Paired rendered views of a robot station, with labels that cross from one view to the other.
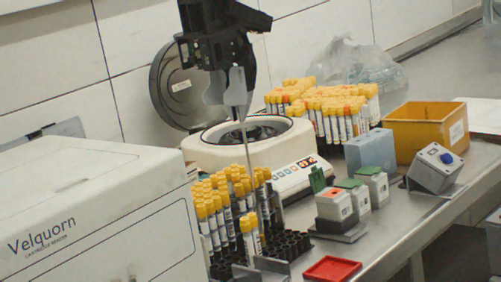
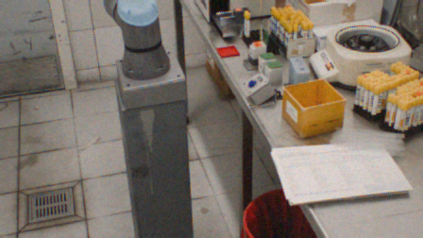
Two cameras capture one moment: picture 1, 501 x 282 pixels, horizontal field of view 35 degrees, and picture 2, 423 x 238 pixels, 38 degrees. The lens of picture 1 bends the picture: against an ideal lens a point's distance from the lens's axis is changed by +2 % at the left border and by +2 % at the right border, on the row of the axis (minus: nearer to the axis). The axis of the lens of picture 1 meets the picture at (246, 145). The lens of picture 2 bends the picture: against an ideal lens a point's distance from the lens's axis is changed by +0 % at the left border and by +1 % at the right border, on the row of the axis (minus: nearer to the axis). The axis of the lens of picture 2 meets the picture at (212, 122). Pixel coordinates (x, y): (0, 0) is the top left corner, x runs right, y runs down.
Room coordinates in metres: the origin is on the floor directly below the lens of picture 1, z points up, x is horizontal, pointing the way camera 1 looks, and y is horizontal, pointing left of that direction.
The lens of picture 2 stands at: (2.11, -1.76, 1.83)
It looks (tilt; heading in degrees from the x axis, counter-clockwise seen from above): 33 degrees down; 123
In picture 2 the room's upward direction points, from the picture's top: 2 degrees counter-clockwise
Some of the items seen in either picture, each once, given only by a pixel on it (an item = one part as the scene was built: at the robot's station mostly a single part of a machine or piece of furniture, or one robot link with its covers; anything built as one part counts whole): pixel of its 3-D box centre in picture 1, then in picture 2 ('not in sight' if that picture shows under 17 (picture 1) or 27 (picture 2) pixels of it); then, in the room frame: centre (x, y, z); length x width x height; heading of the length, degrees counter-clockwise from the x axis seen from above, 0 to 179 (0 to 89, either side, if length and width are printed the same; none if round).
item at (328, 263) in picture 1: (332, 269); (228, 51); (1.10, -0.10, 0.88); 0.07 x 0.07 x 0.01; 47
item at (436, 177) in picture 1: (426, 168); (264, 88); (1.37, -0.33, 0.92); 0.13 x 0.07 x 0.08; 47
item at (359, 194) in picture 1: (352, 200); (266, 64); (1.30, -0.17, 0.91); 0.05 x 0.04 x 0.07; 47
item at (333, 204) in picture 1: (334, 209); (258, 53); (1.24, -0.13, 0.92); 0.05 x 0.04 x 0.06; 47
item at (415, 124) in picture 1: (426, 133); (313, 108); (1.55, -0.37, 0.93); 0.13 x 0.13 x 0.10; 52
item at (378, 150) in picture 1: (370, 160); (298, 78); (1.44, -0.24, 0.92); 0.10 x 0.07 x 0.10; 129
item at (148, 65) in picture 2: not in sight; (144, 54); (1.01, -0.45, 1.00); 0.15 x 0.15 x 0.10
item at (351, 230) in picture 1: (336, 224); (258, 59); (1.24, -0.13, 0.89); 0.09 x 0.05 x 0.04; 47
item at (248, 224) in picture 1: (256, 232); (260, 31); (1.18, 0.01, 0.93); 0.17 x 0.09 x 0.11; 137
